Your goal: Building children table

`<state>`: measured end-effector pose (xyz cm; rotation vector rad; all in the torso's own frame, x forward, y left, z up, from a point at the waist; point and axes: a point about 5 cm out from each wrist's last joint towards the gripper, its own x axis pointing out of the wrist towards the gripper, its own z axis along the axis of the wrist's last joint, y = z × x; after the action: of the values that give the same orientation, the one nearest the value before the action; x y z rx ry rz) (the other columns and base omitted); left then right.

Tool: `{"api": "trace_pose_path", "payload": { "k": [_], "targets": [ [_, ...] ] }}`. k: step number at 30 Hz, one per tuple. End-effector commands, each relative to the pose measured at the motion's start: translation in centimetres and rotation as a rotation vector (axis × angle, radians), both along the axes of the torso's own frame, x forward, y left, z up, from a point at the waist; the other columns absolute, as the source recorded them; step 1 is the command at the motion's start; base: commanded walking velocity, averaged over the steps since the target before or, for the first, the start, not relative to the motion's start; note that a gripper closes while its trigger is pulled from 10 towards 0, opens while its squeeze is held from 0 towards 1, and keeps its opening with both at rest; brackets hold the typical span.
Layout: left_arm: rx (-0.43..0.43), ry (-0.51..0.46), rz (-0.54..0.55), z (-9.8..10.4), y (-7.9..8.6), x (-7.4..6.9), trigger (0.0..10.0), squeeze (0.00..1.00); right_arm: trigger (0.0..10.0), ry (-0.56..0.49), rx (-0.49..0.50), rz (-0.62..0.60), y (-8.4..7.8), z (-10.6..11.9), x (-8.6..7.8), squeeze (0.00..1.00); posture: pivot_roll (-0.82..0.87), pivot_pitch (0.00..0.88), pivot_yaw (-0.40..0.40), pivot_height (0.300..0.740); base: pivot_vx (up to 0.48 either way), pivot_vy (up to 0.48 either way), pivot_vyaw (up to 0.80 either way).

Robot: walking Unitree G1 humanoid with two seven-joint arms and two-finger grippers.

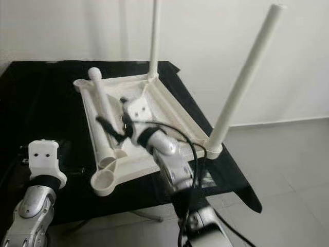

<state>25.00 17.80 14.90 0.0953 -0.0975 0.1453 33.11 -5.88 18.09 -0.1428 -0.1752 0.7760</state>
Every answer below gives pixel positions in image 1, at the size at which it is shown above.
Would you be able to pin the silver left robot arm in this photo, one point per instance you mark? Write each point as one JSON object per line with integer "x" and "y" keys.
{"x": 33, "y": 206}

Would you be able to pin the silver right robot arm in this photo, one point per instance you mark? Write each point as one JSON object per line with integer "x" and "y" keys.
{"x": 172, "y": 159}

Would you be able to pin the white plastic table top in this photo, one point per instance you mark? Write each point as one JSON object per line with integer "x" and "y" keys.
{"x": 144, "y": 170}

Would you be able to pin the black tablecloth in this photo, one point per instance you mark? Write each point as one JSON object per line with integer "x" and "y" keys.
{"x": 41, "y": 113}

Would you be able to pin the clear plastic bag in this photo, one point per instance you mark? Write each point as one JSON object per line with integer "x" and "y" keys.
{"x": 208, "y": 178}

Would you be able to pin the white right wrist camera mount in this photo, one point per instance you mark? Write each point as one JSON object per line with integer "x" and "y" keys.
{"x": 140, "y": 109}

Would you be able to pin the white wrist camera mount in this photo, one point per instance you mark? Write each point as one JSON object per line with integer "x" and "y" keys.
{"x": 43, "y": 154}
{"x": 140, "y": 109}

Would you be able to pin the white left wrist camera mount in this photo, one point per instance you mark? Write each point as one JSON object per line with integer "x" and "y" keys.
{"x": 43, "y": 154}

